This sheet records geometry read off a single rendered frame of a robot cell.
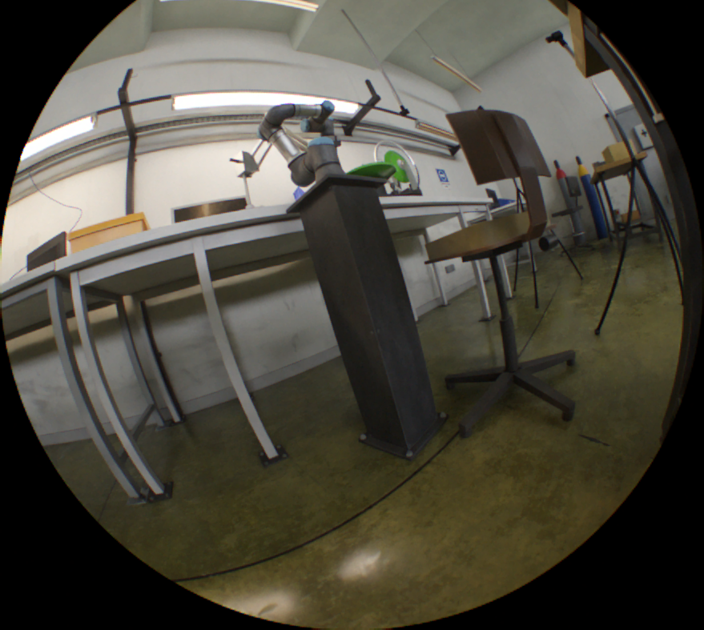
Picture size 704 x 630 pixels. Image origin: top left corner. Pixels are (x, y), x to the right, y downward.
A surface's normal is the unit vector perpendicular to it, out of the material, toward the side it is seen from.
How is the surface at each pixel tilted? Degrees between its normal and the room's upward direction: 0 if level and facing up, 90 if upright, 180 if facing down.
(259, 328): 90
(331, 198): 90
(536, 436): 0
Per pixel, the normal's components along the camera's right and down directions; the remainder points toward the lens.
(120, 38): 0.28, 0.96
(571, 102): -0.81, 0.24
